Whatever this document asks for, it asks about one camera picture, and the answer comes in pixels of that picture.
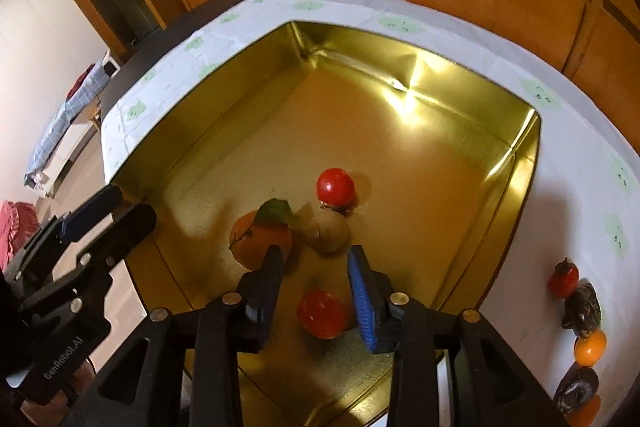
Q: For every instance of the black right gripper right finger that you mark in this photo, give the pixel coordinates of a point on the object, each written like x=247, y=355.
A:
x=371, y=291

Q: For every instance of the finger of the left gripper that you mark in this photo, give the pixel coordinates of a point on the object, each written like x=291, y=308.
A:
x=75, y=221
x=93, y=264

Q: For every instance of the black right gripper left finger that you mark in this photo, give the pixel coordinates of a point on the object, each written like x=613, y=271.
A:
x=259, y=291

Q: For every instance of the beige round fruit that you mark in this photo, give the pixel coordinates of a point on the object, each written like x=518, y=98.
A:
x=327, y=231

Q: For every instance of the pink red cloth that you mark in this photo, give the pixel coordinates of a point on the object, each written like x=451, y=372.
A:
x=18, y=223

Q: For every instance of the orange with green leaf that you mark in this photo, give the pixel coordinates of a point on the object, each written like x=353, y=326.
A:
x=254, y=233

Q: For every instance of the red tomato in box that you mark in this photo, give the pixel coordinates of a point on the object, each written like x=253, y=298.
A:
x=335, y=188

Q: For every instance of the white bench with clothes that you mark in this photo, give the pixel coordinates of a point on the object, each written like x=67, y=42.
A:
x=75, y=121

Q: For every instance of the gold metal tin box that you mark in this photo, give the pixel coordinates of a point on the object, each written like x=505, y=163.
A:
x=317, y=138

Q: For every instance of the small red cherry tomato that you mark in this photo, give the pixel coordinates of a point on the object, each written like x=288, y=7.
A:
x=564, y=279

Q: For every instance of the dark brown avocado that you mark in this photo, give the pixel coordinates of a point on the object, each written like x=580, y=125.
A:
x=582, y=312

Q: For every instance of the orange fruit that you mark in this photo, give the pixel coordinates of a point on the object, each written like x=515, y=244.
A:
x=589, y=351

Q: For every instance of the white green patterned tablecloth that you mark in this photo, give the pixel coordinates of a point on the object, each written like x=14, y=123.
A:
x=585, y=199

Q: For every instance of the dark brown round fruit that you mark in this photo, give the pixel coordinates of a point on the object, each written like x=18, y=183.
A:
x=578, y=386

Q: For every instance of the orange tangerine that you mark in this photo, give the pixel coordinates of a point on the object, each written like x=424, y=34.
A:
x=585, y=416

